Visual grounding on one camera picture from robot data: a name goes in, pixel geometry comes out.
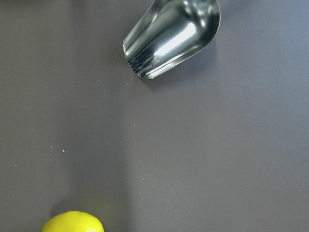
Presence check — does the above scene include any stainless steel scoop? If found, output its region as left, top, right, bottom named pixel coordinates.
left=123, top=0, right=221, bottom=80

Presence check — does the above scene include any yellow lemon far from lime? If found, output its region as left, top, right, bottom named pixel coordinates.
left=41, top=211, right=104, bottom=232

